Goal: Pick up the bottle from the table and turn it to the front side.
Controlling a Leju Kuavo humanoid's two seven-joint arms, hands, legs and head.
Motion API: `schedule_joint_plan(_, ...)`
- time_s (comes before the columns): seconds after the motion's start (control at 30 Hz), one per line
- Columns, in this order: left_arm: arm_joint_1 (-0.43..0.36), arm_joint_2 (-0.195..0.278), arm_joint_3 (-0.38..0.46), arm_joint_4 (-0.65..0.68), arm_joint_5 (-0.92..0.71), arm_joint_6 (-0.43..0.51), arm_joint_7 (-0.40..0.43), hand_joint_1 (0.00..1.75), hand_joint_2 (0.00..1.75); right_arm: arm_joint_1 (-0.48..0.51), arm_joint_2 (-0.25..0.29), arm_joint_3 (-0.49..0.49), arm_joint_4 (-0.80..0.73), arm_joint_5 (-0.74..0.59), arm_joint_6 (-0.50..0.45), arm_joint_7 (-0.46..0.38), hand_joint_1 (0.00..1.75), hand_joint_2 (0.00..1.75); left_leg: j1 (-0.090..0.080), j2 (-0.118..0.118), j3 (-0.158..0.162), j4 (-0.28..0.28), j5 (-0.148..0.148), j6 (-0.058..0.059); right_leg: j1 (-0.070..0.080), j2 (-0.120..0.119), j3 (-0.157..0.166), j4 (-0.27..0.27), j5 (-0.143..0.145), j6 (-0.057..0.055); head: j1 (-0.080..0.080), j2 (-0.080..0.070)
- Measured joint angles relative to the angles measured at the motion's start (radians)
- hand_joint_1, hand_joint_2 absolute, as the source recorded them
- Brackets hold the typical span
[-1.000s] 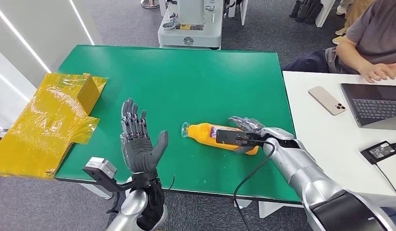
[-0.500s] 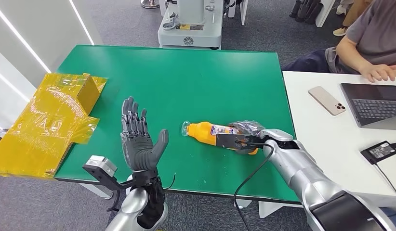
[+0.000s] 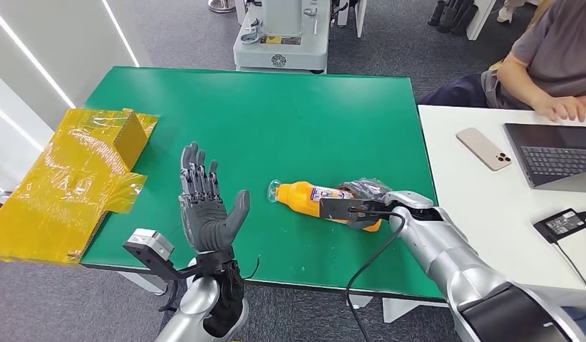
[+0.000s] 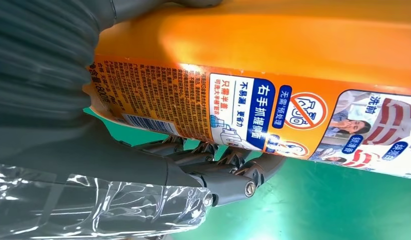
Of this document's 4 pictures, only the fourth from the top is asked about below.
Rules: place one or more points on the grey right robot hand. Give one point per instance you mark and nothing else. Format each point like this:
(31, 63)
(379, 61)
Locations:
(93, 155)

